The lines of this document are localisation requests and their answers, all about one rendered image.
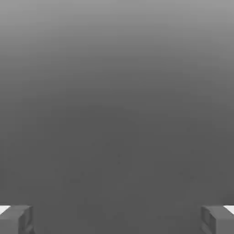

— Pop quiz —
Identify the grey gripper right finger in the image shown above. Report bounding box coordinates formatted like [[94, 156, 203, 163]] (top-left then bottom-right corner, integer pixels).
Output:
[[199, 205, 234, 234]]

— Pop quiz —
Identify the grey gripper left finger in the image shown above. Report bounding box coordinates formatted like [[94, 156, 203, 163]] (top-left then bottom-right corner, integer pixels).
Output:
[[0, 205, 35, 234]]

